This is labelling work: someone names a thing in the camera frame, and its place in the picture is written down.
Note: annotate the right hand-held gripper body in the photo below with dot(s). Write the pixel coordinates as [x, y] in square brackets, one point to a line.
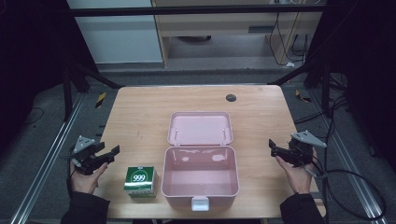
[301, 149]

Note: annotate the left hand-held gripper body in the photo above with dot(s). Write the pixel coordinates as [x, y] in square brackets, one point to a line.
[85, 158]

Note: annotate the person's left hand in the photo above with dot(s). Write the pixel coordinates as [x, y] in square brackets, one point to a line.
[85, 180]

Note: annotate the person's right hand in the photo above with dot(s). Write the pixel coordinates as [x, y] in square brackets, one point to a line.
[297, 179]

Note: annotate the green and white carton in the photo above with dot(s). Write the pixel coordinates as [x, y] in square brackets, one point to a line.
[140, 182]

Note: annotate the yellow and black tape strip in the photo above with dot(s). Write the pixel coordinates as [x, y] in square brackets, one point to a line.
[302, 97]
[100, 100]

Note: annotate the dark round table grommet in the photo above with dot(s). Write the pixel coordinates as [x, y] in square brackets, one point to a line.
[231, 98]

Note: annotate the black metal stand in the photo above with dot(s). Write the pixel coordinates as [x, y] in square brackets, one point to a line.
[314, 79]
[77, 81]

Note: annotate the pink plastic box with lid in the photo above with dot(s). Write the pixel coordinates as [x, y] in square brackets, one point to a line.
[200, 174]

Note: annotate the black curtain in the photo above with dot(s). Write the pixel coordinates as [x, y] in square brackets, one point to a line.
[361, 71]
[34, 62]

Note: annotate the white cabinet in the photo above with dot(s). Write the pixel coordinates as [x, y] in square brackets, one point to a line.
[118, 34]

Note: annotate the light wooden desk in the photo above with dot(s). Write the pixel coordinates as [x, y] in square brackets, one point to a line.
[218, 26]

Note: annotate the aluminium floor rail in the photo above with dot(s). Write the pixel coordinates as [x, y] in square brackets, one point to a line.
[348, 161]
[46, 161]

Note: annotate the black horizontal frame bar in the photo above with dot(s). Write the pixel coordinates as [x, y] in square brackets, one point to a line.
[193, 11]

